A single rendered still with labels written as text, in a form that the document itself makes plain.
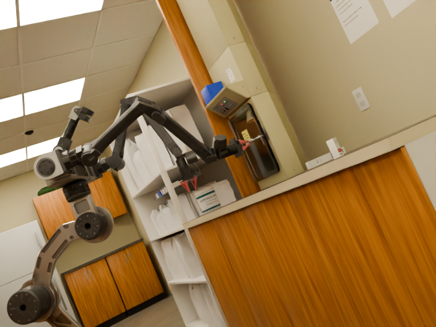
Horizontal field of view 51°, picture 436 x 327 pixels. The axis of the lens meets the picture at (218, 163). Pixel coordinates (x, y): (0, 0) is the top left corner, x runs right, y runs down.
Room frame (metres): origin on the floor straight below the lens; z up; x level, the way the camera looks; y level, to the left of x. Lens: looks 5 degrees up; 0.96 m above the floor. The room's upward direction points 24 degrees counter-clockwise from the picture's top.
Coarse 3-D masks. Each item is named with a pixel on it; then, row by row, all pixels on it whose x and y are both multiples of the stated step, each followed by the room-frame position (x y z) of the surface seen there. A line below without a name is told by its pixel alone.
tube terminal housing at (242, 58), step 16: (240, 48) 2.42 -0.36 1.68; (224, 64) 2.49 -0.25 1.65; (240, 64) 2.40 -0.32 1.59; (256, 64) 2.46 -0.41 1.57; (224, 80) 2.56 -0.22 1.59; (240, 80) 2.42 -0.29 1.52; (256, 80) 2.42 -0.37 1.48; (256, 96) 2.40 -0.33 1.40; (272, 96) 2.50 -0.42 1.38; (256, 112) 2.41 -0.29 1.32; (272, 112) 2.43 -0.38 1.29; (272, 128) 2.41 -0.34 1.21; (288, 128) 2.52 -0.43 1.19; (272, 144) 2.39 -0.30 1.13; (288, 144) 2.43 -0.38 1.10; (288, 160) 2.41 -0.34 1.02; (304, 160) 2.57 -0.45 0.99; (272, 176) 2.51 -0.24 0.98; (288, 176) 2.39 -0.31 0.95
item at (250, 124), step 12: (240, 120) 2.54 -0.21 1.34; (252, 120) 2.42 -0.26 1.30; (240, 132) 2.60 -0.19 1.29; (252, 132) 2.47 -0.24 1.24; (252, 144) 2.52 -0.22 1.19; (264, 144) 2.41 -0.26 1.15; (252, 156) 2.58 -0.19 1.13; (264, 156) 2.46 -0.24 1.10; (252, 168) 2.64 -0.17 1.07; (264, 168) 2.51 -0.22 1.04; (276, 168) 2.39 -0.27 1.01
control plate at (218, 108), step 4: (224, 100) 2.47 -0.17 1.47; (228, 100) 2.46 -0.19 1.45; (220, 104) 2.53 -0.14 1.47; (224, 104) 2.52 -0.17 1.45; (228, 104) 2.50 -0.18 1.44; (232, 104) 2.49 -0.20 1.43; (236, 104) 2.48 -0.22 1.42; (216, 108) 2.59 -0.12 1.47; (220, 108) 2.58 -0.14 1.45; (224, 108) 2.56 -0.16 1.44; (228, 108) 2.55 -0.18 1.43; (232, 108) 2.53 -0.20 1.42; (220, 112) 2.62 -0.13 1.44; (224, 112) 2.60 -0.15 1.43; (228, 112) 2.59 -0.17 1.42
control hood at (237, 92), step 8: (224, 88) 2.36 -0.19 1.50; (232, 88) 2.36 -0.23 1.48; (240, 88) 2.37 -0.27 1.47; (216, 96) 2.47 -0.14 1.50; (224, 96) 2.43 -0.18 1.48; (232, 96) 2.41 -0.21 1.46; (240, 96) 2.39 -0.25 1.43; (248, 96) 2.39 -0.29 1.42; (208, 104) 2.58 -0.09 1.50; (216, 104) 2.55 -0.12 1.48; (240, 104) 2.48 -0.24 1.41; (216, 112) 2.64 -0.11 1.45; (232, 112) 2.60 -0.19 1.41
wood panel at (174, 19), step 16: (160, 0) 2.70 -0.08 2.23; (176, 16) 2.72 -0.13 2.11; (176, 32) 2.70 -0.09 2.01; (176, 48) 2.71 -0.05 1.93; (192, 48) 2.72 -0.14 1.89; (192, 64) 2.70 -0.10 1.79; (192, 80) 2.70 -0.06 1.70; (208, 80) 2.73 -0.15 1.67; (208, 112) 2.69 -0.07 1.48; (224, 128) 2.71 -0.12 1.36; (240, 160) 2.72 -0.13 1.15; (240, 176) 2.70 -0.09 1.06; (240, 192) 2.71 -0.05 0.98
